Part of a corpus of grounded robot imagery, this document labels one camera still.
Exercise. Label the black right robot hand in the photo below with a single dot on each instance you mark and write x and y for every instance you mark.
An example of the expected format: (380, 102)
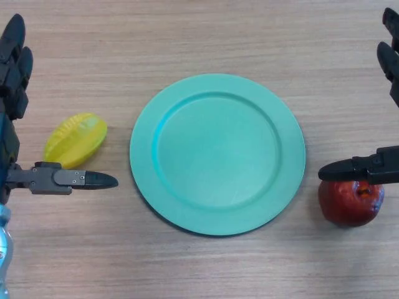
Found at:
(383, 166)

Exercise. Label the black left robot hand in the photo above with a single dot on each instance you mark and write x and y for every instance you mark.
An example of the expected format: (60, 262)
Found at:
(11, 78)

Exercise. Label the yellow starfruit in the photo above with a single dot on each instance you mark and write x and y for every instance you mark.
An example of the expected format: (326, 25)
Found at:
(74, 140)

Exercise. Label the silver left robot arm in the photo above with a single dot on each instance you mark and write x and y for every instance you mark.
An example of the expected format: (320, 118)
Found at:
(4, 243)

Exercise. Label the green round plate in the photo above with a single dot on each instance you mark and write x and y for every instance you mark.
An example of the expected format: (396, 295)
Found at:
(218, 155)

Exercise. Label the red apple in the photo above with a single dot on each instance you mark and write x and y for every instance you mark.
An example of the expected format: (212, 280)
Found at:
(346, 202)

